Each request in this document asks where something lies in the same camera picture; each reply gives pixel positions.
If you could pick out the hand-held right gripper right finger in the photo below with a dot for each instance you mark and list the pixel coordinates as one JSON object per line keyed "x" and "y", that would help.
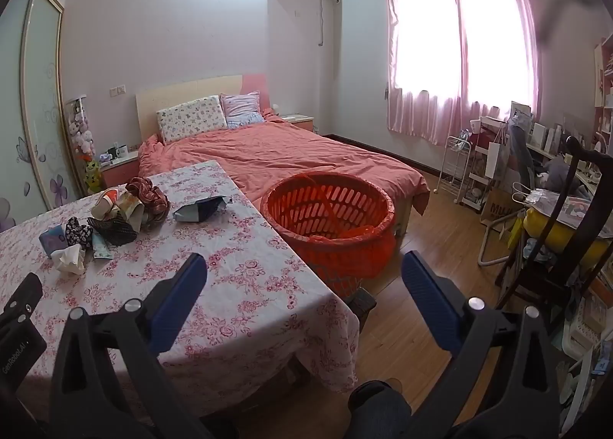
{"x": 431, "y": 300}

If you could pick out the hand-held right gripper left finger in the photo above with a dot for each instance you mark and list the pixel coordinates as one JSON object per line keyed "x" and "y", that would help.
{"x": 179, "y": 305}

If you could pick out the blue grey pouch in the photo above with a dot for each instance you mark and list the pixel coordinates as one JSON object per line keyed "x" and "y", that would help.
{"x": 201, "y": 211}

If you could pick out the black foam mesh sleeve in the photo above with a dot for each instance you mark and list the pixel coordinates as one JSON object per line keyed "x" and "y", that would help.
{"x": 115, "y": 230}

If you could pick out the white tissue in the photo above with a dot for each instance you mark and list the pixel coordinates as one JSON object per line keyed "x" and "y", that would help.
{"x": 69, "y": 259}

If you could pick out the blue tissue pack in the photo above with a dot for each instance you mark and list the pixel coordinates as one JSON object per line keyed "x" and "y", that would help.
{"x": 51, "y": 240}

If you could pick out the black heart-patterned pouch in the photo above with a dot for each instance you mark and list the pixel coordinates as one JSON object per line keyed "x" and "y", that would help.
{"x": 76, "y": 230}

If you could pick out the orange plastic basket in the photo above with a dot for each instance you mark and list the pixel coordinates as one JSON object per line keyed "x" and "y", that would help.
{"x": 297, "y": 202}

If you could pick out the floral pink tablecloth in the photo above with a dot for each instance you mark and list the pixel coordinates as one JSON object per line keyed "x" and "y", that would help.
{"x": 230, "y": 276}

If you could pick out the brown paper bag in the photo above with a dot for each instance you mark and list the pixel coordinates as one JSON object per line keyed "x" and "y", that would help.
{"x": 498, "y": 209}

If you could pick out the person's leg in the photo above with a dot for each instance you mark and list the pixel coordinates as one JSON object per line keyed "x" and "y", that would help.
{"x": 378, "y": 412}

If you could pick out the yellow cushion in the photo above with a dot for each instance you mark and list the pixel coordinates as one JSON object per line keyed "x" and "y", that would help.
{"x": 546, "y": 228}

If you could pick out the pink nightstand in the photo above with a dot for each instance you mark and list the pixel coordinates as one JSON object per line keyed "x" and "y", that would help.
{"x": 301, "y": 122}
{"x": 119, "y": 173}

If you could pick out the white paper bag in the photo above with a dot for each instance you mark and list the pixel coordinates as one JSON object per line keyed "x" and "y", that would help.
{"x": 495, "y": 161}

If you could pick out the green yellow plush toy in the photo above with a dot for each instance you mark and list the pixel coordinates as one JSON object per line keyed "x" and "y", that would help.
{"x": 92, "y": 175}

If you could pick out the white plastic crate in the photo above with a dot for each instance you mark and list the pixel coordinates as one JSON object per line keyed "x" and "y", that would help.
{"x": 586, "y": 324}

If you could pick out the white mug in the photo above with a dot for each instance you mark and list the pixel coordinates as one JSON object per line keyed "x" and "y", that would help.
{"x": 122, "y": 150}

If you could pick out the clear plastic bag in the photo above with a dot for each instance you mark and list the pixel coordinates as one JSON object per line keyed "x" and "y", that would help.
{"x": 574, "y": 209}

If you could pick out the dark wooden chair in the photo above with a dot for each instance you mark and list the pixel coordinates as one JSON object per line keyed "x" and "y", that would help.
{"x": 586, "y": 223}

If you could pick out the grey cloth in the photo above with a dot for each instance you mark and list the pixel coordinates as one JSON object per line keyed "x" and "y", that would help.
{"x": 558, "y": 171}

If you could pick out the pink sheer curtain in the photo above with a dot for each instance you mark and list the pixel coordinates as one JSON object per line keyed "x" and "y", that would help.
{"x": 421, "y": 118}

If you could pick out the white desk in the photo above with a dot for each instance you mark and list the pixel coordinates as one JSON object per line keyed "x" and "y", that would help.
{"x": 541, "y": 150}

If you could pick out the floral white pillow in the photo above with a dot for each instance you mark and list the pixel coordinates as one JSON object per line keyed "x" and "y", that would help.
{"x": 191, "y": 118}

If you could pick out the pink duvet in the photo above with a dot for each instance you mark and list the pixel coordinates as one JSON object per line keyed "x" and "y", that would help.
{"x": 297, "y": 151}

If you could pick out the clear tube of plush toys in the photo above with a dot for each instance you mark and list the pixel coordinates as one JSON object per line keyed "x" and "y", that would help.
{"x": 81, "y": 132}

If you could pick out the striped pink pillow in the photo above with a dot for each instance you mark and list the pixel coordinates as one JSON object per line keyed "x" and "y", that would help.
{"x": 242, "y": 108}

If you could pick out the beige wooden bed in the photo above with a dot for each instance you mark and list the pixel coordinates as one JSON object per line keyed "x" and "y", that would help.
{"x": 191, "y": 94}

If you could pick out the flower-printed sliding wardrobe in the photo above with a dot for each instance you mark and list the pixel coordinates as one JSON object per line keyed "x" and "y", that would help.
{"x": 43, "y": 84}

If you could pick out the white bookshelf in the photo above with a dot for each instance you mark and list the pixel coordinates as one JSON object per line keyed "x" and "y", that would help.
{"x": 604, "y": 84}

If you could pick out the white wall switch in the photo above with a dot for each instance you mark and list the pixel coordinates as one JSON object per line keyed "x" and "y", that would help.
{"x": 117, "y": 90}

